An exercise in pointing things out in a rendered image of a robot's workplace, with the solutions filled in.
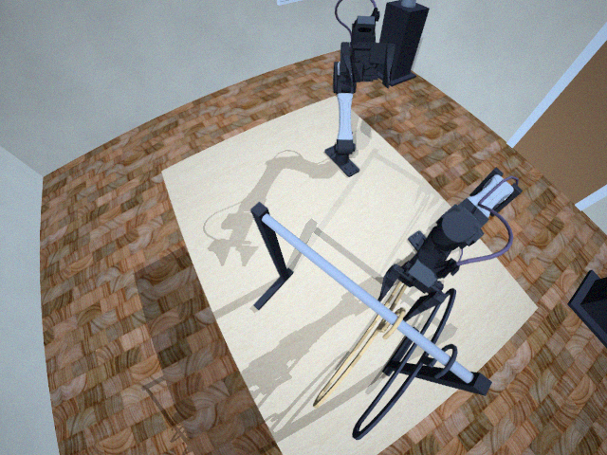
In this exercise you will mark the brown clothes hanger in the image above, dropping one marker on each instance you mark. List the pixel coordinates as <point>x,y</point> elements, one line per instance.
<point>382,327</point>

